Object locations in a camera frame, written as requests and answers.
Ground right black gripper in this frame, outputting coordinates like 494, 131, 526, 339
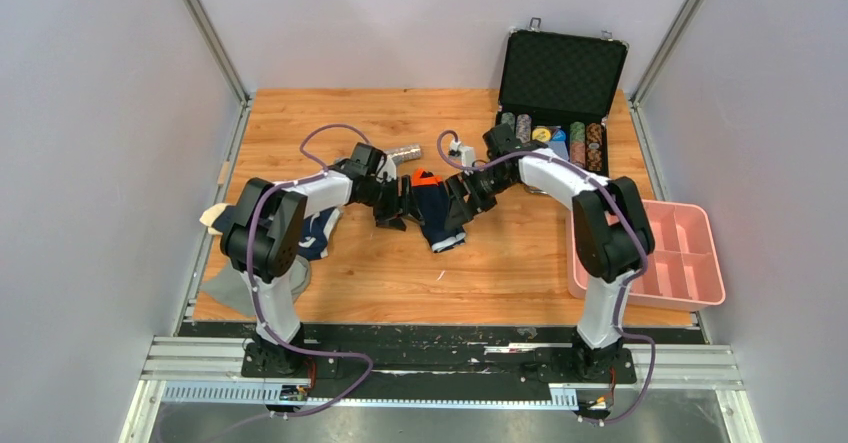
445, 166, 517, 230

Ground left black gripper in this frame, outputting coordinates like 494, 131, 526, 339
359, 175, 426, 232

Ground navy orange boxer briefs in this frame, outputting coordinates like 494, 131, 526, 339
411, 168, 466, 253

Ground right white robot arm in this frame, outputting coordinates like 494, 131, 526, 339
443, 125, 655, 381

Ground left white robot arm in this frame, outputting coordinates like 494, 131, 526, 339
203, 143, 424, 376

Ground glittery silver microphone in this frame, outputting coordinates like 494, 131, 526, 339
386, 144, 422, 166

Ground navy white orange garment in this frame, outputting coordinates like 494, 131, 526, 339
199, 203, 343, 261

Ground purple poker chip stack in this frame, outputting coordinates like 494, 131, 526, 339
499, 112, 516, 129

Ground grey poker chip stack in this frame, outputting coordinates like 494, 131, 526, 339
515, 114, 532, 143

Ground yellow dealer button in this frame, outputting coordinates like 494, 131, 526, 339
531, 126, 552, 142

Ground blue playing card deck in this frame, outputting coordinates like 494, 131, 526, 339
547, 140, 570, 161

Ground blue dealer button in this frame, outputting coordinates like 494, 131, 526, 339
549, 129, 568, 144

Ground green poker chip stack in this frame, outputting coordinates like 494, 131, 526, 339
568, 122, 587, 169

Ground black poker chip case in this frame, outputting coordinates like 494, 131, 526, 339
494, 18, 629, 176

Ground brown poker chip stack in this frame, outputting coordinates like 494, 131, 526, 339
586, 123, 603, 173

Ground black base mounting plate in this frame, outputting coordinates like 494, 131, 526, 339
239, 322, 639, 403

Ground grey cloth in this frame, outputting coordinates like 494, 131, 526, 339
200, 256, 312, 317

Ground pink compartment tray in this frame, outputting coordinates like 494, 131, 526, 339
567, 198, 727, 313

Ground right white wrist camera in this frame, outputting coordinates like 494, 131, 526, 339
448, 139, 477, 168

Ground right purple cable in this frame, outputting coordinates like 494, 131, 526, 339
435, 129, 657, 426

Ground purple cable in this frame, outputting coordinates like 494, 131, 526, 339
435, 129, 657, 426
245, 123, 389, 419

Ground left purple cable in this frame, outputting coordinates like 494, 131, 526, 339
245, 123, 389, 419

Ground aluminium frame rail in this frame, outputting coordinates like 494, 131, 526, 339
120, 321, 761, 442

